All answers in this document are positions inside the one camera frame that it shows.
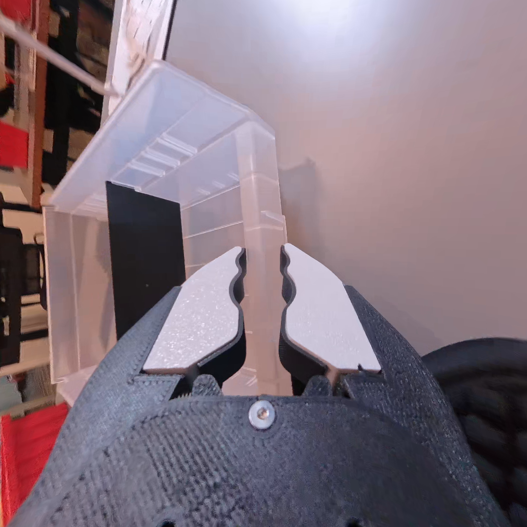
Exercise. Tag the black bin divider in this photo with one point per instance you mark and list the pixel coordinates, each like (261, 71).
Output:
(144, 255)

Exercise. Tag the clear plastic bin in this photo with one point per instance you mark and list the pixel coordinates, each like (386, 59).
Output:
(185, 123)

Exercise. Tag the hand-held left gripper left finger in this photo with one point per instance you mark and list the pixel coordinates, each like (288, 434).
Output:
(193, 325)

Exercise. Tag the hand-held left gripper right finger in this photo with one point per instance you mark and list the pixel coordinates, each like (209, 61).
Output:
(325, 325)

